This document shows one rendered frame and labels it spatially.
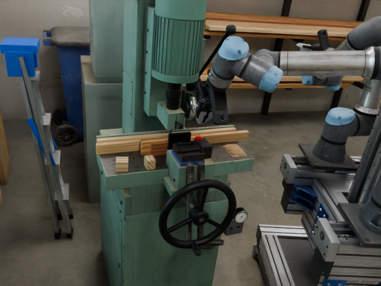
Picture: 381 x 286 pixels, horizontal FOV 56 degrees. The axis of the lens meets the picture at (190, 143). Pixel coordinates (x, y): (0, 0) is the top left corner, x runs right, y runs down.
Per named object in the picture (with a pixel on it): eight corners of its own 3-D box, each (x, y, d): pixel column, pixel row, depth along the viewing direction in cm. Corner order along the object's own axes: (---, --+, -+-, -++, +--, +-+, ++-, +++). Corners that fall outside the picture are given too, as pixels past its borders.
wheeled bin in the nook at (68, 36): (52, 150, 310) (41, 36, 266) (51, 123, 355) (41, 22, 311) (126, 145, 333) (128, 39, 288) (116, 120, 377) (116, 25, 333)
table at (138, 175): (110, 207, 119) (110, 192, 116) (96, 161, 143) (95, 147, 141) (265, 183, 141) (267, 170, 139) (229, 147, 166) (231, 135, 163)
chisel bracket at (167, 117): (166, 134, 139) (168, 113, 135) (156, 119, 150) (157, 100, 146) (184, 132, 141) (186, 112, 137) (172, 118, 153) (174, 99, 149)
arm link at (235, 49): (248, 59, 97) (220, 44, 97) (233, 85, 106) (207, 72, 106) (255, 43, 101) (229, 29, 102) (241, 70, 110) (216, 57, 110)
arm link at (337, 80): (315, 86, 190) (321, 66, 185) (333, 86, 193) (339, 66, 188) (324, 91, 183) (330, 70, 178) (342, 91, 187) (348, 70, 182)
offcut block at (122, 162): (115, 171, 127) (115, 162, 126) (115, 165, 131) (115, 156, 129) (127, 171, 128) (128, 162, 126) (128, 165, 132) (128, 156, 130)
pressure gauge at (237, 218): (233, 227, 151) (236, 212, 147) (229, 222, 154) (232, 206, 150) (246, 224, 153) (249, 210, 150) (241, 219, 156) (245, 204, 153)
